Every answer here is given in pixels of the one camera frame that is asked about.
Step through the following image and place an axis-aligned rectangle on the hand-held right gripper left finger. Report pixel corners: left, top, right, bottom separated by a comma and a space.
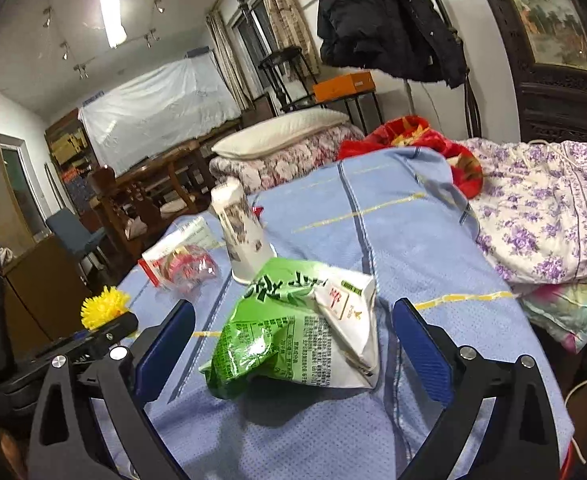
26, 299, 197, 480

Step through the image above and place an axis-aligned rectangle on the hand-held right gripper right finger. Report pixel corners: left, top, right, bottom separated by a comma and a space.
392, 297, 562, 480

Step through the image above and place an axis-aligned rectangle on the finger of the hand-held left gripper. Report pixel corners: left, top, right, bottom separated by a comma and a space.
36, 312, 140, 362

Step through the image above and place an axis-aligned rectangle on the yellow spiky ball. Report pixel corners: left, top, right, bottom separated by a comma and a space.
80, 286, 131, 331

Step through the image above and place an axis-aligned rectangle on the green snack bag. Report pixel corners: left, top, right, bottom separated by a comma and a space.
200, 257, 379, 400

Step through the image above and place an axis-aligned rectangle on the brown wooden cabinet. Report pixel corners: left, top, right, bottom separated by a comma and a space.
1, 235, 92, 357

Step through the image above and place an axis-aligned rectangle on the red crumpled plastic wrapper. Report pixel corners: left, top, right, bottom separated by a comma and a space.
171, 255, 215, 282

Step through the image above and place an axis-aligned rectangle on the blue chair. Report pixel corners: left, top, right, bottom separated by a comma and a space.
45, 209, 110, 282

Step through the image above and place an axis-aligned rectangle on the light blue blanket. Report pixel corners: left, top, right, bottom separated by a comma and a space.
96, 146, 574, 480

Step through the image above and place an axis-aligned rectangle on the white and red box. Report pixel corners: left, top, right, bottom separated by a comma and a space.
140, 216, 225, 287

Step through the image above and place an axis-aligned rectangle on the wooden chair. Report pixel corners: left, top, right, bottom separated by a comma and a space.
88, 165, 175, 262

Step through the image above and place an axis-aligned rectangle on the printed paper cup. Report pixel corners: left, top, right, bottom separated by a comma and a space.
210, 177, 278, 285

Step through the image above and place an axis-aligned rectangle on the pastel floral quilt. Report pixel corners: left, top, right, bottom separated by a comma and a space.
520, 280, 587, 352

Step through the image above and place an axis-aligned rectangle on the grey door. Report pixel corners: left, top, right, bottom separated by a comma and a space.
0, 141, 48, 250

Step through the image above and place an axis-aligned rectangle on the shelf of boxes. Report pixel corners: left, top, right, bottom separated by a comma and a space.
45, 109, 105, 212

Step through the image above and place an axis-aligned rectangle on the wooden table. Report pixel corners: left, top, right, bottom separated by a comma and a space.
114, 139, 215, 211

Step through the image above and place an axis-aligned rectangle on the purple floral sheet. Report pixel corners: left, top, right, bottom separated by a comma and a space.
461, 140, 587, 287

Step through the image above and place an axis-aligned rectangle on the pink floral quilt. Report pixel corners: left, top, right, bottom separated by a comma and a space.
208, 125, 365, 196

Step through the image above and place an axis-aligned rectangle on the red blanket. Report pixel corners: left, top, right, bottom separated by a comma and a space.
337, 116, 485, 199

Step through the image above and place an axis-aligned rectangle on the white cloth cover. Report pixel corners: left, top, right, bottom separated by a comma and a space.
78, 50, 242, 174

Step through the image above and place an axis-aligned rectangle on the white pillow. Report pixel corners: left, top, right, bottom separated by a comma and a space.
211, 107, 352, 161

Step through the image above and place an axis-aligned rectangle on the black metal stand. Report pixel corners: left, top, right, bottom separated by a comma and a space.
318, 92, 380, 134

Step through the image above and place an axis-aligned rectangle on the black metal coat rack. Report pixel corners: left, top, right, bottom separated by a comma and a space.
403, 0, 485, 139

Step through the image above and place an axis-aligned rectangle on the flat orange box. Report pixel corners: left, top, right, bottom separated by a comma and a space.
312, 72, 375, 104

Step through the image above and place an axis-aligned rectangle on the beige curtain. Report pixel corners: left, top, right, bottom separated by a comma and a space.
208, 9, 252, 112
251, 0, 320, 79

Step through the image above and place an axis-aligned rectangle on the ceiling tube light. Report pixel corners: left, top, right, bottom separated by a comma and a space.
98, 0, 128, 49

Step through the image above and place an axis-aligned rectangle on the black round stool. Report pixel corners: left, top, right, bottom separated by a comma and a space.
258, 46, 320, 114

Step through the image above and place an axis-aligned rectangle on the black jacket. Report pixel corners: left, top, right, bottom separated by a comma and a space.
311, 0, 469, 90

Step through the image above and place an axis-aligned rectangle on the dark framed landscape painting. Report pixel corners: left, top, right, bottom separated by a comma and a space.
466, 0, 587, 172

